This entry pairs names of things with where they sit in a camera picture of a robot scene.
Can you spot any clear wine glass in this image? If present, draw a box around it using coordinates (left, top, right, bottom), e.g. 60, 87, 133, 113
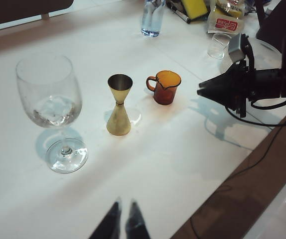
15, 54, 89, 174

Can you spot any clear plastic water bottle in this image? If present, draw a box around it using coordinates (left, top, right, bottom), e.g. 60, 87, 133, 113
141, 0, 167, 38

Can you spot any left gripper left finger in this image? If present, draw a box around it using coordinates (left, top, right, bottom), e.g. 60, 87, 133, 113
88, 198, 123, 239

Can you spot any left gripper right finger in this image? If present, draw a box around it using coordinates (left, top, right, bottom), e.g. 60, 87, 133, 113
125, 198, 151, 239

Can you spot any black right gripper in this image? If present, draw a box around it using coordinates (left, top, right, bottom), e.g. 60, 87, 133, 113
197, 35, 257, 118

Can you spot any gold double jigger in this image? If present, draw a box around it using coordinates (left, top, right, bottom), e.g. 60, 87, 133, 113
106, 74, 134, 136

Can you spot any yellow sponge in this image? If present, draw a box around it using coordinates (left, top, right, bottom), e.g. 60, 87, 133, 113
181, 0, 209, 20

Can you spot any amber glass measuring cup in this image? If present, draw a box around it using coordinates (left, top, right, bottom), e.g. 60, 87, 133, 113
146, 70, 182, 106

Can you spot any small clear glass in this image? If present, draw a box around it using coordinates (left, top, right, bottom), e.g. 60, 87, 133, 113
207, 33, 232, 60

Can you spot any wide brown desk divider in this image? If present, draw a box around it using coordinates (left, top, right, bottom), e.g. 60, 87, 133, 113
0, 0, 74, 28

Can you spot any white snack packet red label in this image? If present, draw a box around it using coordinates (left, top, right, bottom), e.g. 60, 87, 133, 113
207, 0, 247, 34

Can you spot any thin black floor cable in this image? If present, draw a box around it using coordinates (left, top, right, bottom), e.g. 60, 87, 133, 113
189, 107, 286, 239

